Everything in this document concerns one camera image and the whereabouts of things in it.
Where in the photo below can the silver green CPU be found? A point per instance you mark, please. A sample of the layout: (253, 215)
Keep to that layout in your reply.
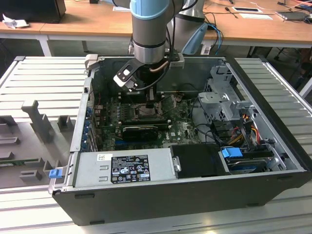
(145, 112)

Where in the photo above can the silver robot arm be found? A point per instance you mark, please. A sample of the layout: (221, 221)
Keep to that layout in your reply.
(148, 29)

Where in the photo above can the metal CPU socket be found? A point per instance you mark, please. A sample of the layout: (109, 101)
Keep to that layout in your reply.
(134, 111)

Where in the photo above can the black RAM slot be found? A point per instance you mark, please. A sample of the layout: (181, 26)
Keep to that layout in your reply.
(146, 120)

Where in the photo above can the black plastic cover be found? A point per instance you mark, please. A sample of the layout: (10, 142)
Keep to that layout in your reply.
(195, 161)

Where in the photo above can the black graphics card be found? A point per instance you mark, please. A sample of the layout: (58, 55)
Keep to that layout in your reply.
(139, 133)

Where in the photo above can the grey plastic case latch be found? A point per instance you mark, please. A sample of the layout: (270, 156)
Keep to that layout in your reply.
(91, 61)

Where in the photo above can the green motherboard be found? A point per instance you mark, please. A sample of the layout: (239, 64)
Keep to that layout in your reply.
(180, 129)

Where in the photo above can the pale blue teach pendant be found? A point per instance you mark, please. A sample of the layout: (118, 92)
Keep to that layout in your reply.
(195, 39)

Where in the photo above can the silver perforated drive cage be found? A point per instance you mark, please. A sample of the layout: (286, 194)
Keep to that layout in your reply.
(214, 102)

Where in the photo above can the wooden office desk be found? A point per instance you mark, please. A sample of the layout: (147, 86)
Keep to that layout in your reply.
(34, 28)
(97, 24)

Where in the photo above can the silver labelled power supply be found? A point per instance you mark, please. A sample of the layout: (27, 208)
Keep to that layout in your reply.
(92, 170)

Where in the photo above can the blue disk carrier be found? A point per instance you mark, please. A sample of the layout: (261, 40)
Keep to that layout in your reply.
(230, 153)

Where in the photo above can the white framed tablet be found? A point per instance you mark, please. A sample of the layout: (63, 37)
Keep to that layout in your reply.
(246, 9)

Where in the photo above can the white paper sheet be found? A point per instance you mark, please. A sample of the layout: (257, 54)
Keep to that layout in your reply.
(256, 16)

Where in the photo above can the black PC case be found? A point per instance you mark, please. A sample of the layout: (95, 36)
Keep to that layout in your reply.
(170, 202)

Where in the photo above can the black equipment case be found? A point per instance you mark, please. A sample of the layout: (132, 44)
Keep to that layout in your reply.
(31, 11)

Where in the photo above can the blue case latch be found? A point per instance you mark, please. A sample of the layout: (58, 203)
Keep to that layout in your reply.
(54, 174)

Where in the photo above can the silver hard disk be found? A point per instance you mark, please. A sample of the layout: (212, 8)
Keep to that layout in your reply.
(246, 166)

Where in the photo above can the grey parts rack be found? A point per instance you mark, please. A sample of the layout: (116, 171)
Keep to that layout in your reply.
(29, 146)

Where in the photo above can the crumpled white paper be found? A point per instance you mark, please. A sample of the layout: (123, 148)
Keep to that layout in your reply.
(14, 23)

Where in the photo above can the green RAM stick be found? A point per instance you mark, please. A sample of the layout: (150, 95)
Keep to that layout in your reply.
(19, 161)

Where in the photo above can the grey laptop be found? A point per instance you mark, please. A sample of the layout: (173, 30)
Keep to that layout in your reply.
(292, 15)

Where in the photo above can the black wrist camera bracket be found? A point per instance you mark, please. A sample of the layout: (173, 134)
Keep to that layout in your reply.
(123, 76)

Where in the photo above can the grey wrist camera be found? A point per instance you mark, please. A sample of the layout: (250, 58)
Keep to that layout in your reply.
(176, 62)

